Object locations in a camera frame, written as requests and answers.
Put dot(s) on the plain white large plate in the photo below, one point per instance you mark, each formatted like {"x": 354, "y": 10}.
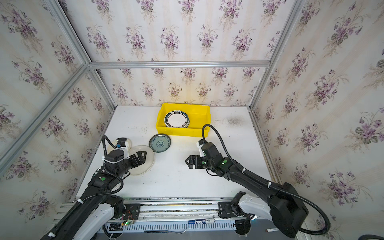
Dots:
{"x": 150, "y": 159}

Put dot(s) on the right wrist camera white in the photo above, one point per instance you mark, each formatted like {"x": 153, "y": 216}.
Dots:
{"x": 201, "y": 152}

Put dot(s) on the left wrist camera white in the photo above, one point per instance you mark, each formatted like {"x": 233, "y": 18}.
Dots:
{"x": 125, "y": 146}

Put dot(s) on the small green patterned plate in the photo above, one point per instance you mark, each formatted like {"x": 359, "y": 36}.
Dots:
{"x": 160, "y": 143}

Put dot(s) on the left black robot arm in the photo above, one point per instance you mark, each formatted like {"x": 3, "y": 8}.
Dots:
{"x": 99, "y": 202}

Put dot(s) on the small cream plate dark spot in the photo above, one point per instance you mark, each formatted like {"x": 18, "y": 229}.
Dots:
{"x": 112, "y": 145}

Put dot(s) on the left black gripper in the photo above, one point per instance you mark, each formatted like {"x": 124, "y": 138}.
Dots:
{"x": 135, "y": 159}

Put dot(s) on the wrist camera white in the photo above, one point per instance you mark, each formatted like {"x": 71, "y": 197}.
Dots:
{"x": 125, "y": 146}
{"x": 201, "y": 152}

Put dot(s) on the white plate dark green rim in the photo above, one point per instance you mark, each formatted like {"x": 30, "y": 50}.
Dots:
{"x": 177, "y": 119}

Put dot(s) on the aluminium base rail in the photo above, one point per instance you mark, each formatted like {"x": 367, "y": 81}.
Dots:
{"x": 241, "y": 206}

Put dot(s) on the aluminium cage frame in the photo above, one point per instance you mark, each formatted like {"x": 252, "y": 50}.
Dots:
{"x": 64, "y": 64}

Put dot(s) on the yellow plastic bin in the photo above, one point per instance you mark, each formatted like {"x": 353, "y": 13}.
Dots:
{"x": 199, "y": 116}

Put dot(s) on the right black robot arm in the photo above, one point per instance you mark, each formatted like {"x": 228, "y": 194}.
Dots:
{"x": 285, "y": 208}

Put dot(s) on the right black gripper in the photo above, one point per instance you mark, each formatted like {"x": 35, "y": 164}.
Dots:
{"x": 197, "y": 161}

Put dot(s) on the red white marker pen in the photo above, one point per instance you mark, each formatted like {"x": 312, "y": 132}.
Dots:
{"x": 271, "y": 230}

